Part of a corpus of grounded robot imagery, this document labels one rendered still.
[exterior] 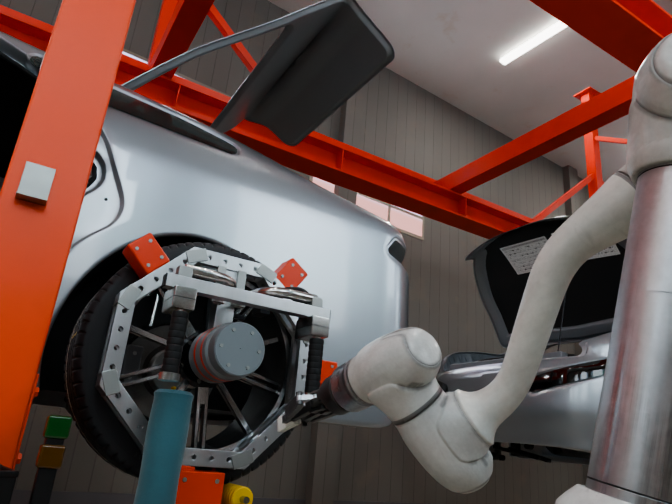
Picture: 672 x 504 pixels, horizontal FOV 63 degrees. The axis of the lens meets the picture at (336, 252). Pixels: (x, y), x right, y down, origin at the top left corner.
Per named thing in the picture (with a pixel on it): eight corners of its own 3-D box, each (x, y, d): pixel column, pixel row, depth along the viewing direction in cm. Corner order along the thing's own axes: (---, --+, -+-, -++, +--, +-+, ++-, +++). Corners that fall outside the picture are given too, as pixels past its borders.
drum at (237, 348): (231, 387, 148) (238, 335, 153) (264, 382, 131) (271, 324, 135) (180, 380, 141) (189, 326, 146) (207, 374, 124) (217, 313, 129)
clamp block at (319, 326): (311, 342, 142) (313, 322, 144) (329, 338, 135) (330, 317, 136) (293, 339, 140) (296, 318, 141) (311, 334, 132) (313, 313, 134)
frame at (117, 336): (289, 472, 150) (309, 282, 169) (301, 474, 145) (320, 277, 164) (77, 458, 125) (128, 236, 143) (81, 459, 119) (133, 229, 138)
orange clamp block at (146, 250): (163, 267, 147) (143, 239, 147) (171, 260, 141) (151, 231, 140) (140, 281, 143) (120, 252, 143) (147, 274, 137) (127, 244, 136)
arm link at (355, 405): (344, 351, 98) (324, 362, 102) (349, 401, 93) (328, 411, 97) (382, 359, 103) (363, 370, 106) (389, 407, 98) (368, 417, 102)
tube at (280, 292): (288, 320, 155) (292, 284, 159) (322, 308, 139) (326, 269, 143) (229, 307, 147) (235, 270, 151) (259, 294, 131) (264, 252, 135)
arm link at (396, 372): (333, 370, 94) (378, 433, 93) (392, 335, 84) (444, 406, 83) (365, 340, 102) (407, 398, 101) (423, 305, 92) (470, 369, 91)
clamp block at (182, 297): (182, 317, 126) (186, 295, 128) (194, 310, 119) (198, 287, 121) (160, 313, 124) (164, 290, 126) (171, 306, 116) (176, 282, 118)
